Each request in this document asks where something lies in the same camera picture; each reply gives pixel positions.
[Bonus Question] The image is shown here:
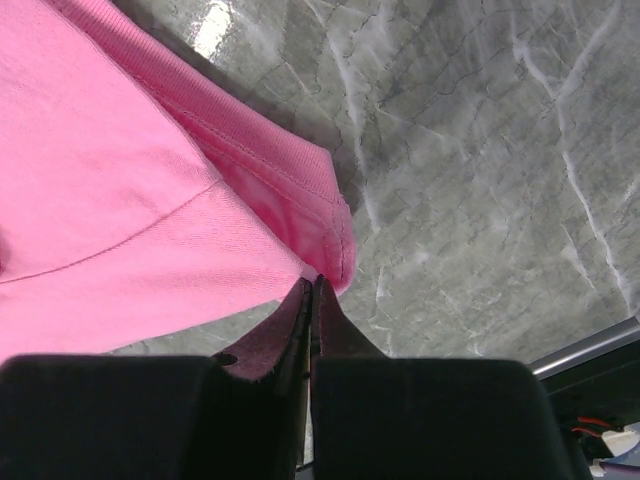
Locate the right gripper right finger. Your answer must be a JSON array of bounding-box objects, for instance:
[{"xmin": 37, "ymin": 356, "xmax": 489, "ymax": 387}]
[{"xmin": 311, "ymin": 278, "xmax": 573, "ymax": 479}]

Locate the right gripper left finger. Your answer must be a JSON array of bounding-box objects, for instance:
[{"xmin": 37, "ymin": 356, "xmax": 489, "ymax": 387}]
[{"xmin": 1, "ymin": 280, "xmax": 311, "ymax": 479}]

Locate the pink t shirt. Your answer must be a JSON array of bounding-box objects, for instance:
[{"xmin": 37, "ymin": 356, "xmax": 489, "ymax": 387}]
[{"xmin": 1, "ymin": 1, "xmax": 356, "ymax": 358}]

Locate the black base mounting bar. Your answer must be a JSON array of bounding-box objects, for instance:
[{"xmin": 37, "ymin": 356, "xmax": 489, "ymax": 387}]
[{"xmin": 542, "ymin": 357, "xmax": 640, "ymax": 480}]

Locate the aluminium rail frame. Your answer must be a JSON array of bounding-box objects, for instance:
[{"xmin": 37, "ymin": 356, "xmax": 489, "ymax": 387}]
[{"xmin": 529, "ymin": 317, "xmax": 639, "ymax": 380}]

